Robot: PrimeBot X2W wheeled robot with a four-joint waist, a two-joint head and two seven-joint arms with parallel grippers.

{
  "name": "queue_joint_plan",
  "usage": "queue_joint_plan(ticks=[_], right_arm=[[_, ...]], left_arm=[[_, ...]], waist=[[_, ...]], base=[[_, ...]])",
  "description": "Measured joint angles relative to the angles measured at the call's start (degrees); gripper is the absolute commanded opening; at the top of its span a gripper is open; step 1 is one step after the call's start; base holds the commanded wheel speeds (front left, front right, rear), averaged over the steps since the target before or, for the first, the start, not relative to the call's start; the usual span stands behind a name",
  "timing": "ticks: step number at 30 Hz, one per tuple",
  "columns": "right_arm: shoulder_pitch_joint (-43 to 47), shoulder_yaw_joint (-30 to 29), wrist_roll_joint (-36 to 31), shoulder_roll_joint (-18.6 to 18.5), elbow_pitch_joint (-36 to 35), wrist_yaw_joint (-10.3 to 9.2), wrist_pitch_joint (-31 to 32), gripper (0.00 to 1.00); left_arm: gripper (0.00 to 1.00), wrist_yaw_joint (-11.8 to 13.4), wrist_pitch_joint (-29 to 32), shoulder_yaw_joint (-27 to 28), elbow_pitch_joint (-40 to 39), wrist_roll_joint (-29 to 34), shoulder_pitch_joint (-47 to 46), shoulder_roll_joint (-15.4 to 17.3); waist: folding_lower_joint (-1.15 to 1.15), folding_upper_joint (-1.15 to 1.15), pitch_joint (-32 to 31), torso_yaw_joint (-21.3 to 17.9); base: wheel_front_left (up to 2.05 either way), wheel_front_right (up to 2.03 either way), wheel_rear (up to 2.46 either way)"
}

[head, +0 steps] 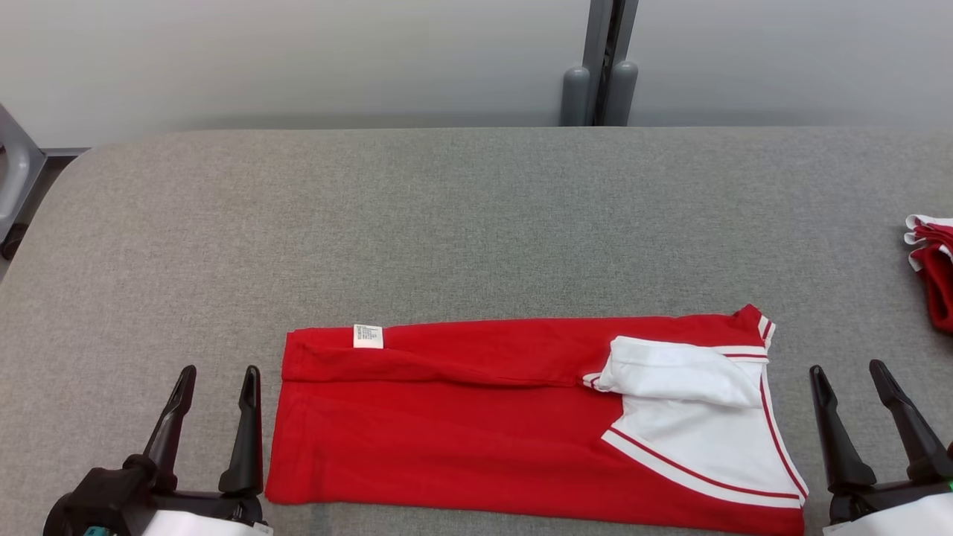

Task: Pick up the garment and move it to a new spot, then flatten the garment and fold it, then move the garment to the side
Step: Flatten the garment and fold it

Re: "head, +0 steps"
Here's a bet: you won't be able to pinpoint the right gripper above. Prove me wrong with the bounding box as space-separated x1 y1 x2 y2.
809 360 953 526

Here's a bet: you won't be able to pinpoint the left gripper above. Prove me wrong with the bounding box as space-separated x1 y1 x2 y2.
42 365 265 536

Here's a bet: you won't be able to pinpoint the red shorts with white stripe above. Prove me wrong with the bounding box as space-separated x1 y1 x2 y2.
905 214 953 334

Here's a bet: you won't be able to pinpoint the red white sports jersey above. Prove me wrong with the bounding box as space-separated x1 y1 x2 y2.
264 304 810 536

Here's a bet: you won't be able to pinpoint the grey metal frame with caster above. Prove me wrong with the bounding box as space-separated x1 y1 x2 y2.
0 104 90 261

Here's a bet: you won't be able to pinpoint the grey cylindrical post foot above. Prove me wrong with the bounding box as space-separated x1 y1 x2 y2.
605 61 639 126
560 67 591 127

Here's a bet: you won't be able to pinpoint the grey metal partition post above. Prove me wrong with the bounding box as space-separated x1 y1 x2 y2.
582 0 640 126

